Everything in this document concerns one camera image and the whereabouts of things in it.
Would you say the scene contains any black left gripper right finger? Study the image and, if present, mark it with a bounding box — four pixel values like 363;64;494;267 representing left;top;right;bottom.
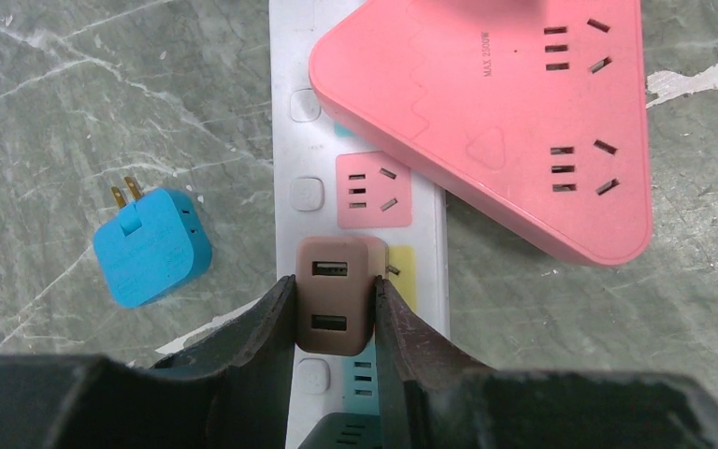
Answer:
374;278;718;448

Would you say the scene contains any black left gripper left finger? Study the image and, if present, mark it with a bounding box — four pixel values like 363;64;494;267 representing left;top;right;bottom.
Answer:
0;276;296;448

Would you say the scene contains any dark green cube socket adapter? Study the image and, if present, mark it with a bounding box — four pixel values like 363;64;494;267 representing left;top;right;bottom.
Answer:
298;413;383;449

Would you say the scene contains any small pink charger plug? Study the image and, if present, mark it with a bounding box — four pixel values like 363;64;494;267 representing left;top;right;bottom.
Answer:
295;236;388;356

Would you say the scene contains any blue plug adapter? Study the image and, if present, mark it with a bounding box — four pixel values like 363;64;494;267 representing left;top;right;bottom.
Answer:
93;176;212;308

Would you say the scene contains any white multicolour power strip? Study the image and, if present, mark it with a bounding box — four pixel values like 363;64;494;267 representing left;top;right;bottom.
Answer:
268;1;450;448

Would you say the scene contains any pink triangular power strip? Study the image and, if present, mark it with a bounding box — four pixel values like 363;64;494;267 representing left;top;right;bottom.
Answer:
309;1;653;267

